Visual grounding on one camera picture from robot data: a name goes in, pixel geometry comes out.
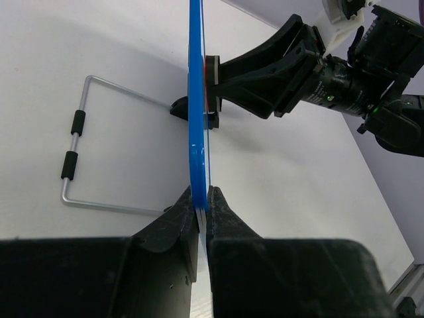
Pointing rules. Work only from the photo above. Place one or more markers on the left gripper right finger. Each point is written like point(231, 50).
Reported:
point(253, 276)

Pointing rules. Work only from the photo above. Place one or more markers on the blue framed whiteboard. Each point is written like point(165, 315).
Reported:
point(198, 133)

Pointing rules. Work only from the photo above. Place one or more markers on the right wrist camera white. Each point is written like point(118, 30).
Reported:
point(339, 19)

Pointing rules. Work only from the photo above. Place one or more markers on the black whiteboard eraser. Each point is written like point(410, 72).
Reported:
point(212, 64)

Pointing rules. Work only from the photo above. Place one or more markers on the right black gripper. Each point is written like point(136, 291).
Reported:
point(284, 70)

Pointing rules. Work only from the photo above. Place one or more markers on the aluminium right rail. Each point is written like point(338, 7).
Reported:
point(406, 295)

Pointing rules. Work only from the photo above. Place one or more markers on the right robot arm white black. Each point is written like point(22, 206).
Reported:
point(357, 60)

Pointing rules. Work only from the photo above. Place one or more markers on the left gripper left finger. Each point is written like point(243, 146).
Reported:
point(148, 274)

